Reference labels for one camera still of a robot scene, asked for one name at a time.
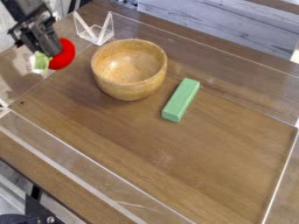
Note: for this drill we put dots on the clear acrylic front barrier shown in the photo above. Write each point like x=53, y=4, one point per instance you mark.
x=96, y=194

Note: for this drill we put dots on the wooden bowl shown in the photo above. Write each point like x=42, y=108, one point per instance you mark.
x=129, y=68

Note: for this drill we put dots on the green rectangular block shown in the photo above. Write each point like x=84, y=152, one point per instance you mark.
x=180, y=100

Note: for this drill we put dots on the red plush strawberry toy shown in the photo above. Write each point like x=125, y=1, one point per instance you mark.
x=58, y=61

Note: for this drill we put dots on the clear acrylic corner bracket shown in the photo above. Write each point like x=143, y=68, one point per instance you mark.
x=97, y=35

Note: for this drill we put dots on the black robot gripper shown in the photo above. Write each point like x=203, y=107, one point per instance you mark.
x=33, y=30

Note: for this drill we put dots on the black table clamp mount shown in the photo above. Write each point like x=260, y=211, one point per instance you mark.
x=36, y=212

